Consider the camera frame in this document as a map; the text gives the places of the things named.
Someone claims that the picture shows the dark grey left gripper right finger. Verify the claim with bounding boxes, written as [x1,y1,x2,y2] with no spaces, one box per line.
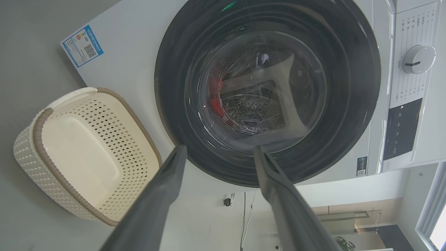
[253,145,341,251]

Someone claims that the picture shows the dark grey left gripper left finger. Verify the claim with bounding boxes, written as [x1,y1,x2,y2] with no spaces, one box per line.
[100,145,188,251]

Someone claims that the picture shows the washing machine glass door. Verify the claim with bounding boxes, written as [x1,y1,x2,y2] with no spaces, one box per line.
[154,0,381,188]

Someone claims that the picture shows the red and white garment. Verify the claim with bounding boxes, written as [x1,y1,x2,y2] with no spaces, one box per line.
[208,77,225,118]

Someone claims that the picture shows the cream perforated laundry basket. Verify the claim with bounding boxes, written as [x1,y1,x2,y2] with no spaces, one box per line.
[13,87,163,227]

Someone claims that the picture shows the steel perforated washer drum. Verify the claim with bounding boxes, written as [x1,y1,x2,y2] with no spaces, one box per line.
[218,52,293,135]

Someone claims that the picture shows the black washer display panel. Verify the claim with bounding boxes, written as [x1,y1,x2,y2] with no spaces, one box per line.
[383,98,423,161]

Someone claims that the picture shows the white front-load washing machine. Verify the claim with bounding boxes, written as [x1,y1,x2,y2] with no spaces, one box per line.
[61,0,446,186]

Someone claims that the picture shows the white control dial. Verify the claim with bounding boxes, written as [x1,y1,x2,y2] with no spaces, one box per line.
[402,45,436,74]

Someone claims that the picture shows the small QR code sticker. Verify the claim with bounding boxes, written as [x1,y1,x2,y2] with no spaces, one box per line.
[356,157,368,177]

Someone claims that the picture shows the blue energy label sticker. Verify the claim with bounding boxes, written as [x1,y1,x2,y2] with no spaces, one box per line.
[60,24,104,68]

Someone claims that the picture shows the thin black wall cable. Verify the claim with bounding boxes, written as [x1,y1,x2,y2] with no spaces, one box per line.
[240,192,246,251]

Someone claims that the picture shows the white window frame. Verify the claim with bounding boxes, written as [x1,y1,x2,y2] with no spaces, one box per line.
[415,163,446,251]

